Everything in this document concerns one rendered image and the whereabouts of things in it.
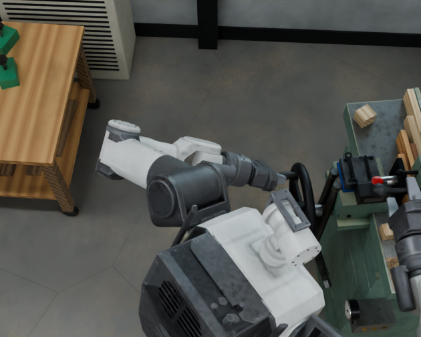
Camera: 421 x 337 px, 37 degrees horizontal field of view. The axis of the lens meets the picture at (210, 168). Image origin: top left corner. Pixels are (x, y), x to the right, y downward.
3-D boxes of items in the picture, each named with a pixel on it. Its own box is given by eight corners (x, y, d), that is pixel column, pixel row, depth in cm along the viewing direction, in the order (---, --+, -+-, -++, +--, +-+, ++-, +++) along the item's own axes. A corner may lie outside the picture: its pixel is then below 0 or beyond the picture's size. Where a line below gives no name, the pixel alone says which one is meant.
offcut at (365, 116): (352, 118, 187) (355, 110, 184) (365, 111, 188) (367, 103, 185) (361, 128, 185) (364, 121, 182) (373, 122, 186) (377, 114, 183)
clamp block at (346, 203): (327, 175, 181) (332, 160, 173) (372, 171, 181) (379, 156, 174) (336, 221, 174) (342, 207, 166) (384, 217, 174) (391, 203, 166)
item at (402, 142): (395, 140, 183) (400, 130, 178) (400, 140, 183) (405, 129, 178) (416, 215, 171) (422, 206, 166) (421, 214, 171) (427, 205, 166)
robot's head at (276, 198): (276, 255, 114) (287, 233, 108) (254, 218, 119) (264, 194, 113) (305, 245, 117) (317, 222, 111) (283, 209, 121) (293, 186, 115)
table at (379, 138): (312, 116, 195) (315, 104, 189) (408, 107, 196) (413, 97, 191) (351, 304, 165) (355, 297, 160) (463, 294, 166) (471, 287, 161)
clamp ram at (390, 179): (367, 175, 177) (375, 159, 169) (393, 172, 177) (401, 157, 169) (374, 203, 173) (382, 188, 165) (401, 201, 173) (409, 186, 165)
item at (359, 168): (336, 164, 172) (339, 153, 168) (375, 160, 173) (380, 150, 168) (345, 206, 166) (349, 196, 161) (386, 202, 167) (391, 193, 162)
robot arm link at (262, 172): (250, 182, 180) (214, 175, 175) (262, 152, 178) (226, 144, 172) (269, 202, 170) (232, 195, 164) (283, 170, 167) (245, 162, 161)
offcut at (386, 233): (398, 238, 168) (401, 233, 165) (382, 241, 168) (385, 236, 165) (393, 226, 170) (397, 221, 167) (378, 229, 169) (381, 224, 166)
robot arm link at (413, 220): (399, 199, 139) (412, 249, 134) (438, 199, 141) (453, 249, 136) (377, 222, 150) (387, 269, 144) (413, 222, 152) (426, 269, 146)
